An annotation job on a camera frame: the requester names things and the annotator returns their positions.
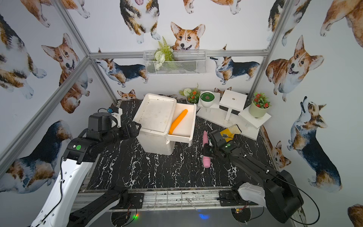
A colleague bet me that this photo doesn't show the green fern with white flower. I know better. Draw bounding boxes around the green fern with white flower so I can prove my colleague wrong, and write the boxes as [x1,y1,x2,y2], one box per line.
[154,37,175,70]

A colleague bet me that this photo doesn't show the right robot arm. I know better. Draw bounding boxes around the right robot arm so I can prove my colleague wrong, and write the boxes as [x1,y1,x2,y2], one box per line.
[203,130,304,223]

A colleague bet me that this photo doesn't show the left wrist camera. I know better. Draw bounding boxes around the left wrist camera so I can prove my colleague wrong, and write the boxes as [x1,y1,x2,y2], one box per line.
[107,104,123,128]

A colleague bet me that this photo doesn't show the white wire wall basket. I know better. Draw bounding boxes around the white wire wall basket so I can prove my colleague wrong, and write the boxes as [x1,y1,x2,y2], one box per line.
[143,50,207,75]

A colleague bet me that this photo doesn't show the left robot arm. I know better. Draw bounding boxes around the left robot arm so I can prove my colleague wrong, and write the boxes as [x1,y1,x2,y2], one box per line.
[31,109,141,227]

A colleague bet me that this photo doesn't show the white cup green inside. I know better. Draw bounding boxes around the white cup green inside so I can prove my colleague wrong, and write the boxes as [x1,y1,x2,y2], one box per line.
[200,91,215,108]

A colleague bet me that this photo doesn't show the white three-drawer cabinet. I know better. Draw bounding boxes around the white three-drawer cabinet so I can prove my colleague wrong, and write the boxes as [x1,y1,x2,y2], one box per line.
[133,93,197,156]

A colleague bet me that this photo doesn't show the potted plant red white flowers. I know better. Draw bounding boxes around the potted plant red white flowers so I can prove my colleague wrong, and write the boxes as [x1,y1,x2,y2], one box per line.
[179,84,200,105]

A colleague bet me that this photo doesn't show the green pot red flowers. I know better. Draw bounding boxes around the green pot red flowers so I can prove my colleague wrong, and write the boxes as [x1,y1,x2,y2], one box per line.
[249,93,271,118]

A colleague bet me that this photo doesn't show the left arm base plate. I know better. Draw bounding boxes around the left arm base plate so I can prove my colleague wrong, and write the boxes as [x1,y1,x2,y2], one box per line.
[111,193,145,210]

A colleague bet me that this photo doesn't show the pink toy microphone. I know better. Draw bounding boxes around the pink toy microphone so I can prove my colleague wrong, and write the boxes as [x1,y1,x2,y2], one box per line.
[202,131,211,168]

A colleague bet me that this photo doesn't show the white tiered display stand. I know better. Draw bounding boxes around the white tiered display stand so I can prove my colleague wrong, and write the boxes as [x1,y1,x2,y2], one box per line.
[197,90,271,140]

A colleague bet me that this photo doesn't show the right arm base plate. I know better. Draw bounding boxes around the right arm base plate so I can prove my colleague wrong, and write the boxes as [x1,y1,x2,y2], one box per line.
[216,190,257,207]

